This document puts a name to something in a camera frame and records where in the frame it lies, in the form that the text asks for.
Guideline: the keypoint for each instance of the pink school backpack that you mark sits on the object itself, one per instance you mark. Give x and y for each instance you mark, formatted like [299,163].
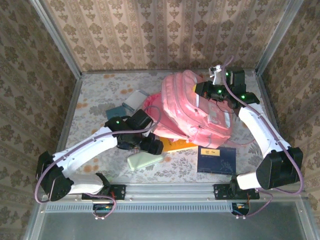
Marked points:
[190,107]

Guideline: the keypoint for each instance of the grey metal panel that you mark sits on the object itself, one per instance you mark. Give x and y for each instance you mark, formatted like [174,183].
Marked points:
[162,227]

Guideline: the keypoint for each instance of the pale green pencil case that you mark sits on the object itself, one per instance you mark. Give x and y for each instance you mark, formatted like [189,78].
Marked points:
[142,162]

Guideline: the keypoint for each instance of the yellow paperback book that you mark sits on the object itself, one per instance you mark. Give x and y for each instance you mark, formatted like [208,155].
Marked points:
[172,145]

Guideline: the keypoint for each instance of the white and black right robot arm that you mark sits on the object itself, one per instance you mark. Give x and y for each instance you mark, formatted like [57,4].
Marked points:
[257,125]

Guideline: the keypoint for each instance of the navy book with yellow label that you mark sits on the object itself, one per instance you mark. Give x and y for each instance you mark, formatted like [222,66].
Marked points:
[217,162]

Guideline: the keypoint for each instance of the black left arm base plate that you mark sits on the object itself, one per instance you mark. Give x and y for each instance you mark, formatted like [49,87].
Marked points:
[120,192]

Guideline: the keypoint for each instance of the aluminium side rail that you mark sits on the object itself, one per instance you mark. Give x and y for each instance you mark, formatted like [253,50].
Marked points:
[66,125]
[267,100]

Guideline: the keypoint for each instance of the aluminium mounting rail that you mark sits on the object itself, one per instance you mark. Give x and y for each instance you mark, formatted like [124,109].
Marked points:
[170,190]

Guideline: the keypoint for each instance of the aluminium frame post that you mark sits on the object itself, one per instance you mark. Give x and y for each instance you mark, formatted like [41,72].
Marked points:
[278,37]
[58,37]

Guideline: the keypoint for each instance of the floral patterned tablecloth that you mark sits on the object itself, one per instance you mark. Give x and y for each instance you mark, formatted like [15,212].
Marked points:
[175,172]

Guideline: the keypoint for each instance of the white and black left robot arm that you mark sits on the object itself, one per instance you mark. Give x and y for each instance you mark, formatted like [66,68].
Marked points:
[85,150]

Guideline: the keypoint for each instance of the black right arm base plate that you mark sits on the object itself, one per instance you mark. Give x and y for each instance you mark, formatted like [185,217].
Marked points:
[220,191]

